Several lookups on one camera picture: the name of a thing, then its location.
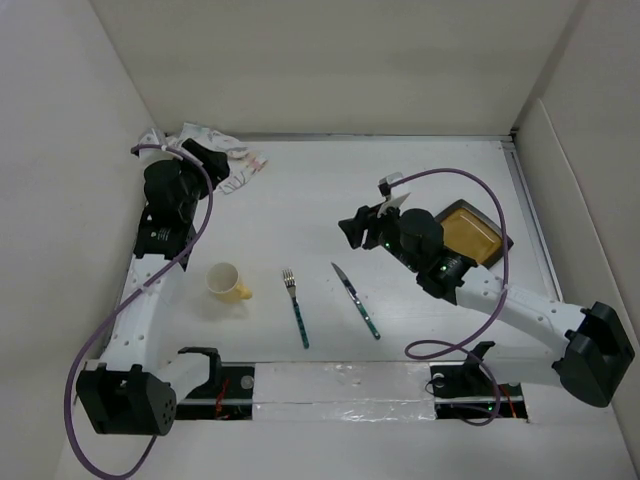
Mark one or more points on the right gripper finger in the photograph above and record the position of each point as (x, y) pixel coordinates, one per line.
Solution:
(354, 236)
(356, 223)

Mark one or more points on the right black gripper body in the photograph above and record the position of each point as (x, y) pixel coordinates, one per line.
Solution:
(383, 230)

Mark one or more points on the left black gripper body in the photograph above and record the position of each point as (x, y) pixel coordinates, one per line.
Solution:
(194, 178)

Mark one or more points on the floral patterned cloth placemat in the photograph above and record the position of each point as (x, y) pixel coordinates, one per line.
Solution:
(244, 162)

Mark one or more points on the fork with teal handle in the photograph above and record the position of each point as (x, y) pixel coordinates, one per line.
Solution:
(291, 287)

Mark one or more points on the square black yellow plate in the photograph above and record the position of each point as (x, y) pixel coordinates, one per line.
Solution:
(471, 233)

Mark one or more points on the yellow ceramic mug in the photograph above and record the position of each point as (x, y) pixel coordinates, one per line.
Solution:
(224, 282)

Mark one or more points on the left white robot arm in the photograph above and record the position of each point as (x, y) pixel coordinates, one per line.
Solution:
(130, 392)

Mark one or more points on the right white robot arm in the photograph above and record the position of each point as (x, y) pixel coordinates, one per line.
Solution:
(587, 349)

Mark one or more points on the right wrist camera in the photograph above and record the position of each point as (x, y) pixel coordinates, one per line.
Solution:
(394, 196)

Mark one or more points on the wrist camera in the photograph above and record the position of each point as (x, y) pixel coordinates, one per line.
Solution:
(394, 196)
(149, 144)

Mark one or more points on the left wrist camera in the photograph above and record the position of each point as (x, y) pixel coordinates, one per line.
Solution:
(149, 144)

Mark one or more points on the knife with teal handle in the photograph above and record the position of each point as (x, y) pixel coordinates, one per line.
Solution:
(350, 289)

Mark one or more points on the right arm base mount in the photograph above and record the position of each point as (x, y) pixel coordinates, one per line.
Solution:
(463, 391)

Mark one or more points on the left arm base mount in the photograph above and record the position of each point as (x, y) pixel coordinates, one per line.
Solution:
(226, 396)

